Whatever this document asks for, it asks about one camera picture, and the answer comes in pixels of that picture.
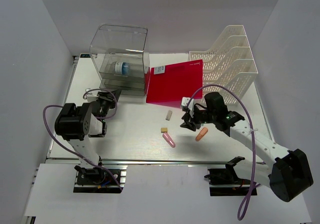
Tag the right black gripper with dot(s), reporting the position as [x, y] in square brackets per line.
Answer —
[191, 125]

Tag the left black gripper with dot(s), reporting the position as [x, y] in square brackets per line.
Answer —
[111, 96]

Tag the orange transparent capsule case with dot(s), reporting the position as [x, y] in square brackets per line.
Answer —
[201, 134]

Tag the pink transparent capsule case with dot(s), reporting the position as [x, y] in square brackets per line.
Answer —
[168, 139]

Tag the blue ink bottle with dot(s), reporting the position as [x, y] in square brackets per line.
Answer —
[122, 68]

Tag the clear acrylic drawer organizer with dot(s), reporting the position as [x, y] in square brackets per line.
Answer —
[122, 43]

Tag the red plastic folder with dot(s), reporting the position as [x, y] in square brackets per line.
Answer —
[168, 84]

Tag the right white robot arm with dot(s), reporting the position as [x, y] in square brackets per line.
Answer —
[286, 172]

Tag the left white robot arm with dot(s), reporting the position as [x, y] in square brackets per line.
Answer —
[77, 124]

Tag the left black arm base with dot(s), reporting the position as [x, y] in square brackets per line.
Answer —
[97, 181]

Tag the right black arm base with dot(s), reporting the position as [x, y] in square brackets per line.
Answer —
[223, 182]

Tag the white rectangular eraser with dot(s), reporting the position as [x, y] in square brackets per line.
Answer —
[169, 115]

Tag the small tan eraser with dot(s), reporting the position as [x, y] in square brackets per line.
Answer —
[164, 130]

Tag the white mesh file rack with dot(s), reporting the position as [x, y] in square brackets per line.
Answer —
[229, 62]

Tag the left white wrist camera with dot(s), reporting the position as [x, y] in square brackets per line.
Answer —
[90, 95]

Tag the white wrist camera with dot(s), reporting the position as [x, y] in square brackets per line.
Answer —
[187, 103]
[90, 95]

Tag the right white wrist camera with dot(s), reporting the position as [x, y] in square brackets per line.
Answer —
[187, 103]

